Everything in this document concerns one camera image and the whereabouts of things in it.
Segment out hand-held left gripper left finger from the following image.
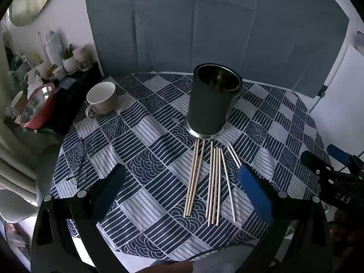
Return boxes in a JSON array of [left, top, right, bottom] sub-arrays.
[[30, 163, 127, 273]]

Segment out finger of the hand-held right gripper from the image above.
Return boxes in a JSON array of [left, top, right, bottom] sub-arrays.
[[326, 144, 364, 174], [300, 150, 335, 184]]

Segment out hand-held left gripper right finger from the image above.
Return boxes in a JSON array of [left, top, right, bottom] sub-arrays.
[[238, 165, 334, 273]]

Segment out row of wooden chopsticks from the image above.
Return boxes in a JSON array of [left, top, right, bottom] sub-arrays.
[[183, 140, 243, 227]]

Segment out black metal utensil canister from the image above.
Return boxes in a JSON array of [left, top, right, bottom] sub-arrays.
[[185, 63, 243, 139]]

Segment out person's right hand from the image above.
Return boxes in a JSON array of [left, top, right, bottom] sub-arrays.
[[330, 212, 364, 262]]

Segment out person's left hand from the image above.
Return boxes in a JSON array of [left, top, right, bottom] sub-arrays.
[[148, 260, 194, 273]]

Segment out thin black eyeglasses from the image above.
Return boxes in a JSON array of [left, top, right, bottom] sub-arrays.
[[67, 137, 94, 189]]

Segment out blue patterned checkered tablecloth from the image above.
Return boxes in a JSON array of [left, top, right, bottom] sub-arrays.
[[51, 72, 333, 262]]

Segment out white ceramic mug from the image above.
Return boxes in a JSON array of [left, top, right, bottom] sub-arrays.
[[85, 81, 118, 120]]

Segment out white chair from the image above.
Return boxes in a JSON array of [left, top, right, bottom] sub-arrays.
[[0, 189, 39, 224]]

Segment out red mixing bowl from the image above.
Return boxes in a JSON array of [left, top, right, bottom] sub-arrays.
[[20, 83, 56, 130]]

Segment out cream curtain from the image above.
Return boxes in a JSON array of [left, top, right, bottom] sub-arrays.
[[0, 125, 39, 200]]

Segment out small white cup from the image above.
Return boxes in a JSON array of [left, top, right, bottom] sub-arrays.
[[52, 66, 68, 81]]

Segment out white pot with green plant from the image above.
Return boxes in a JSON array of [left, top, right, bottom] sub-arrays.
[[62, 45, 79, 73]]

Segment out pale pink cup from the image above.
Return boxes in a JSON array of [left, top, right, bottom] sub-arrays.
[[72, 46, 92, 71]]

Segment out tall white bottle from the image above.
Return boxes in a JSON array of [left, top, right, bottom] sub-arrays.
[[45, 30, 64, 66]]

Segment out blue fabric backdrop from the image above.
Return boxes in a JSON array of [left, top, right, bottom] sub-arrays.
[[83, 0, 351, 99]]

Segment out oval wall mirror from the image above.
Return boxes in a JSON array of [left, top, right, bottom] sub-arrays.
[[8, 0, 62, 27]]

